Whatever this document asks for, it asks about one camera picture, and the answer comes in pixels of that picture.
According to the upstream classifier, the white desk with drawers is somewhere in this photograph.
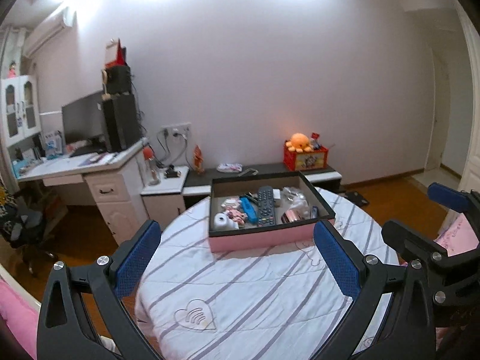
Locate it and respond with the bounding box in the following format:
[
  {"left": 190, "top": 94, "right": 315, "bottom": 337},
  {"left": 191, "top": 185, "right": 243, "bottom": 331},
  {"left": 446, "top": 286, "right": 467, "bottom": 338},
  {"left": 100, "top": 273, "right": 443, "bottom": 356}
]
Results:
[{"left": 17, "top": 138, "right": 149, "bottom": 244}]

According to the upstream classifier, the white smartphone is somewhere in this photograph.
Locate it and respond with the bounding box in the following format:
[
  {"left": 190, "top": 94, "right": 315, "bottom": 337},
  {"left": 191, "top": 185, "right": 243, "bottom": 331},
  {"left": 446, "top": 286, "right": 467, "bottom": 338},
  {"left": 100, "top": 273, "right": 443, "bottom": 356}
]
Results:
[{"left": 238, "top": 168, "right": 259, "bottom": 177}]

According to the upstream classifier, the black office chair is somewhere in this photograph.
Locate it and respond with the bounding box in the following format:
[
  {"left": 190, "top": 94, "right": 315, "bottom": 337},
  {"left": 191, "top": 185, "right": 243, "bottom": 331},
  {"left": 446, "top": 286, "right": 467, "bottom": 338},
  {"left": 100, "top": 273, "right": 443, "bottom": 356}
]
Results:
[{"left": 1, "top": 183, "right": 57, "bottom": 277}]

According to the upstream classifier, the red toy storage crate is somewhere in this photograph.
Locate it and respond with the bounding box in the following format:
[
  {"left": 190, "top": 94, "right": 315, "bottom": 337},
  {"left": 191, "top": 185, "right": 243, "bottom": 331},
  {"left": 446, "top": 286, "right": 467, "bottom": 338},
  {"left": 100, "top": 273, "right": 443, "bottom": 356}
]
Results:
[{"left": 283, "top": 146, "right": 329, "bottom": 172}]

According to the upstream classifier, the rose gold tape roll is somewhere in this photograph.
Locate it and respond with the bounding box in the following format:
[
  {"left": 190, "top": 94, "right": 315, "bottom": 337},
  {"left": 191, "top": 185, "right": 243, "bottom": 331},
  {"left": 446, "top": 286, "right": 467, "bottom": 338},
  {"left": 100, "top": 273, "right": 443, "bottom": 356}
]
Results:
[{"left": 281, "top": 209, "right": 303, "bottom": 224}]

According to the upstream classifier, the black and white TV cabinet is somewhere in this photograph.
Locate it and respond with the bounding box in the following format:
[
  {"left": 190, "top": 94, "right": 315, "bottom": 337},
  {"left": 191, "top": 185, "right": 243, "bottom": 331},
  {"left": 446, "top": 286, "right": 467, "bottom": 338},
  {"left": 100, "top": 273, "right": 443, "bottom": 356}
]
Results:
[{"left": 140, "top": 161, "right": 344, "bottom": 218}]

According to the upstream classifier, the white striped quilt tablecloth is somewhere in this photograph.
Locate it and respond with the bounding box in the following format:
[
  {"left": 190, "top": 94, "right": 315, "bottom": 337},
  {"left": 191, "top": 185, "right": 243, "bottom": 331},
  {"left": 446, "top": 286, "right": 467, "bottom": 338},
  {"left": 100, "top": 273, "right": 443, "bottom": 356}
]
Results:
[{"left": 133, "top": 187, "right": 401, "bottom": 360}]

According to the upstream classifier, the black speaker on tower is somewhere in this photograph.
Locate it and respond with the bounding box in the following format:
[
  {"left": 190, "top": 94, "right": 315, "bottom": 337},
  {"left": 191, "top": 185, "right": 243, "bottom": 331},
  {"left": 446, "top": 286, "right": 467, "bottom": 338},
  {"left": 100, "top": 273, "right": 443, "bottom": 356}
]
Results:
[{"left": 102, "top": 65, "right": 132, "bottom": 95}]

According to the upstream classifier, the black floor scale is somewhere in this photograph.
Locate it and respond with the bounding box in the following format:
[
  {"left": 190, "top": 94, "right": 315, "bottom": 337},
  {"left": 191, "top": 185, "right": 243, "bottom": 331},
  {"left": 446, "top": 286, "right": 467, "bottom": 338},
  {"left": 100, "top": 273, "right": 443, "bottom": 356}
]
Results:
[{"left": 344, "top": 191, "right": 369, "bottom": 207}]

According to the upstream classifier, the clear plastic blue package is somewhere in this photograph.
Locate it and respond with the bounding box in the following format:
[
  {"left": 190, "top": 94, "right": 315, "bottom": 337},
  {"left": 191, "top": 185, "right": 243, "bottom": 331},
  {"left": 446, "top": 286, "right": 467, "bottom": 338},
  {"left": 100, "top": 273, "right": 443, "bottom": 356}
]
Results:
[{"left": 240, "top": 196, "right": 258, "bottom": 224}]

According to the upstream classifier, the red white box on top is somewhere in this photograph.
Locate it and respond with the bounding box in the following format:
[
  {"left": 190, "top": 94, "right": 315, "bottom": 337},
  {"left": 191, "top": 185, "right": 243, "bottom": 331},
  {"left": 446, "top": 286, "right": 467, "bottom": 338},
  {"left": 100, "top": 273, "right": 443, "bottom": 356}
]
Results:
[{"left": 104, "top": 38, "right": 126, "bottom": 68}]

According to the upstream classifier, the white glass door cabinet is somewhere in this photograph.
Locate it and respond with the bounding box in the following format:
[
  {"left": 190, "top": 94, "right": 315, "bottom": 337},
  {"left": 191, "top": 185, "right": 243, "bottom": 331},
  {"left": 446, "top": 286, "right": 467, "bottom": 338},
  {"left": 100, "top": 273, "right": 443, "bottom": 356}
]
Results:
[{"left": 1, "top": 75, "right": 41, "bottom": 147}]

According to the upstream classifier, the crumpled snack wrapper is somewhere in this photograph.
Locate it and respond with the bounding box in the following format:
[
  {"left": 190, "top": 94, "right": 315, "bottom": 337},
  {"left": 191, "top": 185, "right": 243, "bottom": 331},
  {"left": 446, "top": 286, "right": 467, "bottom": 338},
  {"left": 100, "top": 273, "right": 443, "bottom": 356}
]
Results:
[{"left": 216, "top": 163, "right": 243, "bottom": 173}]

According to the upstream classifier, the pink white toy block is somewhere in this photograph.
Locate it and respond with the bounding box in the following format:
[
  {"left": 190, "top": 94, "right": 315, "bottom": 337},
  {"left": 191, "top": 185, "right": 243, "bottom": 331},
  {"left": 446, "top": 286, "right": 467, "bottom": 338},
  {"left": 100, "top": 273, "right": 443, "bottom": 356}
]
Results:
[{"left": 220, "top": 197, "right": 242, "bottom": 213}]

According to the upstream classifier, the white plastic plug adapter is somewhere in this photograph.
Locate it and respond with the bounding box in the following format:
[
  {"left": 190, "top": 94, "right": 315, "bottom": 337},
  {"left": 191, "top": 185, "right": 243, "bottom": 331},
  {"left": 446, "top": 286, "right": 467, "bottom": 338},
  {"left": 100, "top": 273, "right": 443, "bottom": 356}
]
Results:
[{"left": 213, "top": 213, "right": 239, "bottom": 232}]

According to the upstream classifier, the black camera on cabinet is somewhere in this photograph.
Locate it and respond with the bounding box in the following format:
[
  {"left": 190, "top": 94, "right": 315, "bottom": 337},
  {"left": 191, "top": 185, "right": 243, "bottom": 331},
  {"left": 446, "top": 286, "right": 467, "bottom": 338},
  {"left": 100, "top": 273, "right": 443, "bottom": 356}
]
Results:
[{"left": 163, "top": 165, "right": 182, "bottom": 179}]

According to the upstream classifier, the orange octopus plush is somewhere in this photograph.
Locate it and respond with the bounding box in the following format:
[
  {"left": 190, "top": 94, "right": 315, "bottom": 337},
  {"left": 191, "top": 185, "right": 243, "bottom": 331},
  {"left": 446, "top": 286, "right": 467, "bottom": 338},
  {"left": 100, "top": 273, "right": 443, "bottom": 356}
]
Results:
[{"left": 285, "top": 133, "right": 313, "bottom": 153}]

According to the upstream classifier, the clear bottle red cap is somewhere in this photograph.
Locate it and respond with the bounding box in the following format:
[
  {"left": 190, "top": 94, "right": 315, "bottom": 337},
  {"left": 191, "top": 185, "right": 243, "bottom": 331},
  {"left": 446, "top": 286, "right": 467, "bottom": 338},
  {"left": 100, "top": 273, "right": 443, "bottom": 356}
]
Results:
[{"left": 142, "top": 146, "right": 160, "bottom": 185}]

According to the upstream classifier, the orange figurine decoration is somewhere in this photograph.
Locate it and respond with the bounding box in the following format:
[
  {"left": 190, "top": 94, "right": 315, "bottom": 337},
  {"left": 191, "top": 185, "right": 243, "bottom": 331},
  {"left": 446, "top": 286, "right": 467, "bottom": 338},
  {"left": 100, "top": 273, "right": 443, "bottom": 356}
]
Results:
[{"left": 193, "top": 145, "right": 205, "bottom": 175}]

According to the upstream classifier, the black computer monitor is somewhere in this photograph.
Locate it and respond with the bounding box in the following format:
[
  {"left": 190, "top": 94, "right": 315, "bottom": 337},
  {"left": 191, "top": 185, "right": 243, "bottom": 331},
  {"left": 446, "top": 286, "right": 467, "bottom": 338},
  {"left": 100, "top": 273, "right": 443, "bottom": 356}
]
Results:
[{"left": 62, "top": 91, "right": 107, "bottom": 157}]

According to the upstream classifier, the black TV remote control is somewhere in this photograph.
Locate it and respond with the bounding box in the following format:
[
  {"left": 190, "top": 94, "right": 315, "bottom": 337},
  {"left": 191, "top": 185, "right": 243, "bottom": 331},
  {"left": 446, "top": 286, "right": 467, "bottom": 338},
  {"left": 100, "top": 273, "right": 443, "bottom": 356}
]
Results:
[{"left": 257, "top": 186, "right": 277, "bottom": 228}]

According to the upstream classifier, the pink and black storage box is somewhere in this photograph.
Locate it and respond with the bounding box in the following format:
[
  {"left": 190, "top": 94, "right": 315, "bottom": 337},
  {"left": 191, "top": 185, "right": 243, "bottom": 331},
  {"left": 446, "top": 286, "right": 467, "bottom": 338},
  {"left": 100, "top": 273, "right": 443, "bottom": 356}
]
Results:
[{"left": 208, "top": 172, "right": 335, "bottom": 253}]

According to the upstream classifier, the white square box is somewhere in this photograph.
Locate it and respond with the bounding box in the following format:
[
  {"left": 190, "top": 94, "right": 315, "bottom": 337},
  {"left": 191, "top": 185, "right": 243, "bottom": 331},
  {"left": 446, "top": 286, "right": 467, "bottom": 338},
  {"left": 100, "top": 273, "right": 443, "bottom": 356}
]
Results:
[{"left": 272, "top": 189, "right": 281, "bottom": 207}]

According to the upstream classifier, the wall power outlet strip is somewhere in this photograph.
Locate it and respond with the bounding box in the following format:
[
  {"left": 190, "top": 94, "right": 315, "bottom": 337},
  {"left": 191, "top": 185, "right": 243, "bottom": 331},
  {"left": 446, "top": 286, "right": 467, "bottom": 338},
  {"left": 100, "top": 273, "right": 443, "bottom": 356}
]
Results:
[{"left": 160, "top": 122, "right": 191, "bottom": 137}]

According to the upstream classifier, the black computer tower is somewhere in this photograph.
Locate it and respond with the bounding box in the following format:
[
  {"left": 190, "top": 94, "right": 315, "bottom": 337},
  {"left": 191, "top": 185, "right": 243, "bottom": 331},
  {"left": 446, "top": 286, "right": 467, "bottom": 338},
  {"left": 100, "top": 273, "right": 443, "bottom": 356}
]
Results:
[{"left": 98, "top": 94, "right": 142, "bottom": 153}]

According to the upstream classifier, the white air conditioner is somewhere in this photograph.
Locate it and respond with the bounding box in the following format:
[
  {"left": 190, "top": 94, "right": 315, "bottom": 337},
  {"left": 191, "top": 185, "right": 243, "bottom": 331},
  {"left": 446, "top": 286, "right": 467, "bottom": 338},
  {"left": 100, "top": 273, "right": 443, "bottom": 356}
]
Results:
[{"left": 22, "top": 7, "right": 76, "bottom": 59}]

